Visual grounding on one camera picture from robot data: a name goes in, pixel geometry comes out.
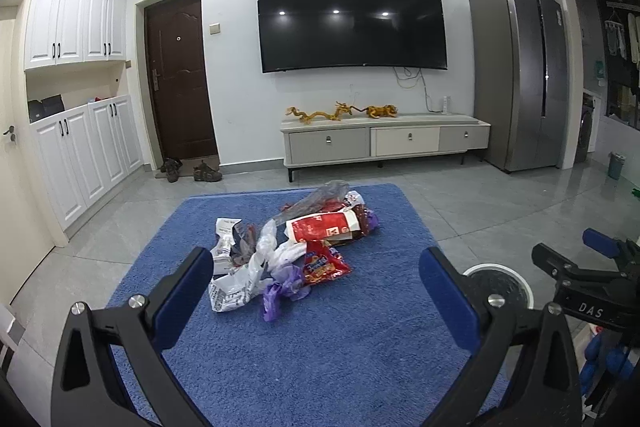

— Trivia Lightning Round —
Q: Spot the grey refrigerator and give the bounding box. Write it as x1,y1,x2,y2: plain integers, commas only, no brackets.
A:
467,0,569,172

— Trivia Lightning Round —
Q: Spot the blue fluffy rug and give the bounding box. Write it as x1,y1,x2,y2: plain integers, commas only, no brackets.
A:
107,183,511,427

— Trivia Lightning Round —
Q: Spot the white drawer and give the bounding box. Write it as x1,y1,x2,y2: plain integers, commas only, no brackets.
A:
375,127,441,156

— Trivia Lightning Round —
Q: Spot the brown snack packet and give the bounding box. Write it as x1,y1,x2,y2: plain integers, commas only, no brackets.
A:
345,204,379,243

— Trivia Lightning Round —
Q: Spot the white television cabinet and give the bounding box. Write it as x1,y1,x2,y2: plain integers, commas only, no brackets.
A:
280,113,492,182

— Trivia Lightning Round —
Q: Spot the large grey drawer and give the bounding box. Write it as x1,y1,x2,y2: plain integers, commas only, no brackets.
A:
289,127,371,160

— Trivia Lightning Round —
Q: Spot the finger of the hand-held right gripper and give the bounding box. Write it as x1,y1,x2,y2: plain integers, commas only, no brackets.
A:
581,228,640,266
531,243,589,283

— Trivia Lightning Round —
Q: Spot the brown entrance door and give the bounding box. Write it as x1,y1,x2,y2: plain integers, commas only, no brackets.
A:
144,0,219,162

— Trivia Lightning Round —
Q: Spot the clear plastic bag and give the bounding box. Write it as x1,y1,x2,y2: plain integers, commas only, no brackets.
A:
272,180,351,225

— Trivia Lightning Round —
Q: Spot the white plastic bag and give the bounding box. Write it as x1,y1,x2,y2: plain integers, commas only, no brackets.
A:
247,219,308,280

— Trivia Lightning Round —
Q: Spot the short golden dragon ornament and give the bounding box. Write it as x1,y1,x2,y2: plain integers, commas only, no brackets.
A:
334,102,368,120

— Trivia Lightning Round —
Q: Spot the white wall cabinet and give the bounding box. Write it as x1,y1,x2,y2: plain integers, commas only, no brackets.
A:
25,0,128,70

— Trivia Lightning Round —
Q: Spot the red and white paper bag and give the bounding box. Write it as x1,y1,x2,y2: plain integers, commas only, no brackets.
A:
285,209,363,246

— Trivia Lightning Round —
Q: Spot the purple wrapper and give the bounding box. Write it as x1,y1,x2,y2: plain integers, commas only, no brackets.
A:
262,264,306,323

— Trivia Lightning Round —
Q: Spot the red snack packet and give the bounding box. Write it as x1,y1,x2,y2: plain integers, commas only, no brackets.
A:
300,239,352,285

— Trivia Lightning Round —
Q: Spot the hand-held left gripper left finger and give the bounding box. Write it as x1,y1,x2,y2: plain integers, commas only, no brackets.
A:
50,246,216,427

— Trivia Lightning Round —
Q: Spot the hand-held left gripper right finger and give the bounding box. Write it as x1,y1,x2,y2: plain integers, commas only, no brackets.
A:
419,247,586,427

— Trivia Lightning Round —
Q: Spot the white printed carton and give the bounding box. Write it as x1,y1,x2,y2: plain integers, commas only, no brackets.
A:
212,218,246,275

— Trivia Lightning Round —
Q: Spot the long golden dragon ornament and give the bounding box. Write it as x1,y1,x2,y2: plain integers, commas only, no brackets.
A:
286,106,337,125

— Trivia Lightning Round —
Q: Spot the white round trash bin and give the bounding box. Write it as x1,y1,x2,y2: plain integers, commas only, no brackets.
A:
462,263,532,308

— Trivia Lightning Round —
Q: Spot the hanging laundry rack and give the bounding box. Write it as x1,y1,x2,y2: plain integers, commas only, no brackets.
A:
602,0,640,68

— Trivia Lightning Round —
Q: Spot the cream interior door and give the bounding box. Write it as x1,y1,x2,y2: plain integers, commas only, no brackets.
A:
0,0,56,303

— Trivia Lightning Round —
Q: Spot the white cable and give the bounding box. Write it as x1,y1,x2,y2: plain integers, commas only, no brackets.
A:
392,66,446,112

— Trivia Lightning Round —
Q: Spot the small green bin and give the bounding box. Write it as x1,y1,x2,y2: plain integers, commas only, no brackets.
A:
607,151,627,180

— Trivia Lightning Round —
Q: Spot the white base cabinet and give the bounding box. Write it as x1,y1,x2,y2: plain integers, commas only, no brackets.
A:
27,95,146,233

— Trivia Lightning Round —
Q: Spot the white printed paper bag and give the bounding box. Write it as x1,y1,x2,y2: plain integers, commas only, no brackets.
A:
207,267,261,314

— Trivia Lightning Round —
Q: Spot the person's right hand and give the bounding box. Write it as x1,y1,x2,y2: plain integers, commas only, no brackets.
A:
579,328,640,413

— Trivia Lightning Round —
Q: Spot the small grey drawer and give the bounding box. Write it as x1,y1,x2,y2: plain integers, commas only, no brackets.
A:
440,125,490,152

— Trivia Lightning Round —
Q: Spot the black wall television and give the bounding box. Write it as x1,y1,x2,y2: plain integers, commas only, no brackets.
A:
256,0,448,74

